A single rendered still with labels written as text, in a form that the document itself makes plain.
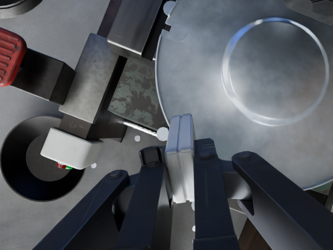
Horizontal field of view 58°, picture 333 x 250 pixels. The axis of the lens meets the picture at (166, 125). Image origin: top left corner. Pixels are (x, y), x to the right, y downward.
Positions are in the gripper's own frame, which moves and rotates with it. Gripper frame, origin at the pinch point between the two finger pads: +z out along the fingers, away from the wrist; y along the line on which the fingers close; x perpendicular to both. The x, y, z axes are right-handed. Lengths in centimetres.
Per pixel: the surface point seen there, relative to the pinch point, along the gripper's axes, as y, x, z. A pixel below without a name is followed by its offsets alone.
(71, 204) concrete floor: -51, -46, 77
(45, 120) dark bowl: -53, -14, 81
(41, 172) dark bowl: -60, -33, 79
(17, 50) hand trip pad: -19.7, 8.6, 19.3
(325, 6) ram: 10.9, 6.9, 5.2
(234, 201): 3.6, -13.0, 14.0
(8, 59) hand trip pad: -20.9, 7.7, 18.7
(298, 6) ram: 10.3, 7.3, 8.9
